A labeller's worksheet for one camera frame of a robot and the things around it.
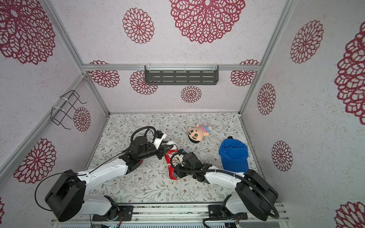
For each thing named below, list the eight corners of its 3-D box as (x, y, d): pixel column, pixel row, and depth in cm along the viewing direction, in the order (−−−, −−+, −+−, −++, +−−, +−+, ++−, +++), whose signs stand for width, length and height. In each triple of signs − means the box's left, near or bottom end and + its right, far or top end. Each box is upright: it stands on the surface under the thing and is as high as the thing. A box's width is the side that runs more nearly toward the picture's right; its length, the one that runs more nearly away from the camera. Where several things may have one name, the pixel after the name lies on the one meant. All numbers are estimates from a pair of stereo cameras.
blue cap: (223, 172, 90) (224, 169, 87) (217, 140, 106) (218, 136, 102) (252, 172, 90) (255, 169, 87) (241, 140, 106) (243, 136, 102)
